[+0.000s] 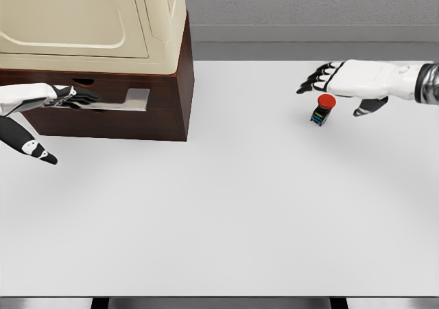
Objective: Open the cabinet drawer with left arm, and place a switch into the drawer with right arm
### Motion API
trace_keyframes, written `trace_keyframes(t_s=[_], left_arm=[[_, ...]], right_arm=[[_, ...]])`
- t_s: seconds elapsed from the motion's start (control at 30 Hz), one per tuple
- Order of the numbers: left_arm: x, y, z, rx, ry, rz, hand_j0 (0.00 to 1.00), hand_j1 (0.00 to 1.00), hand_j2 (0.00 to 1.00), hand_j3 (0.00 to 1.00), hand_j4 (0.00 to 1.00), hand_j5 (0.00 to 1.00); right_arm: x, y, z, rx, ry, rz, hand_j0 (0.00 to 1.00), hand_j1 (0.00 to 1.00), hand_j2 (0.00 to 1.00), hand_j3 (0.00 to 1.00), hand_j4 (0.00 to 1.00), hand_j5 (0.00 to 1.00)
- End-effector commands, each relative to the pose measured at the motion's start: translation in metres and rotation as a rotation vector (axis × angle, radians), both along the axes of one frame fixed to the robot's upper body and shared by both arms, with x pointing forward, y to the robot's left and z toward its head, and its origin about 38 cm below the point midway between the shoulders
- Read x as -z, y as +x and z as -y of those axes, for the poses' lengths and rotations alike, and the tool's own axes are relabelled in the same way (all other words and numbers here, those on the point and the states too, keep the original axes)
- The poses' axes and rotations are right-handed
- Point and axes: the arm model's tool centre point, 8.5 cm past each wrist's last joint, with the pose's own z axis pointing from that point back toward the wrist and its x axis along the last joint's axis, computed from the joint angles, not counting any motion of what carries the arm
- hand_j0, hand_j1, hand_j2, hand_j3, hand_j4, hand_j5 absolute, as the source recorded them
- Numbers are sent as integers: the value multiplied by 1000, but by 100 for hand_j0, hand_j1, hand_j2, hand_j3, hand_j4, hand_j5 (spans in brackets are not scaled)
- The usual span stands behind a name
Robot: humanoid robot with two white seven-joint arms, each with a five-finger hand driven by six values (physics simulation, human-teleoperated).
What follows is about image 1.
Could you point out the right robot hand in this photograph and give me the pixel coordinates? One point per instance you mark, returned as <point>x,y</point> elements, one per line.
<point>356,79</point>

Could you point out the beige plastic appliance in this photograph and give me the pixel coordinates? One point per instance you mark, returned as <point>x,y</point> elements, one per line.
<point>85,24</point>

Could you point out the brown wooden drawer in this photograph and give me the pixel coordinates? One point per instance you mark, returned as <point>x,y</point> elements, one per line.
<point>137,122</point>
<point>161,94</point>

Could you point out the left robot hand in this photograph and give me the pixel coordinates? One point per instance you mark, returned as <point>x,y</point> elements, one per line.
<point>24,96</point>

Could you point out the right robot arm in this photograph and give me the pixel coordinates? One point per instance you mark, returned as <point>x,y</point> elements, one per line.
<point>415,82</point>

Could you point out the brown wooden cabinet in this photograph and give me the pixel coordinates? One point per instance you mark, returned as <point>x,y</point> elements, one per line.
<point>185,92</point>

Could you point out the red push-button switch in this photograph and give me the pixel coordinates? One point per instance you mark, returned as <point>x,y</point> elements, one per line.
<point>325,103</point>

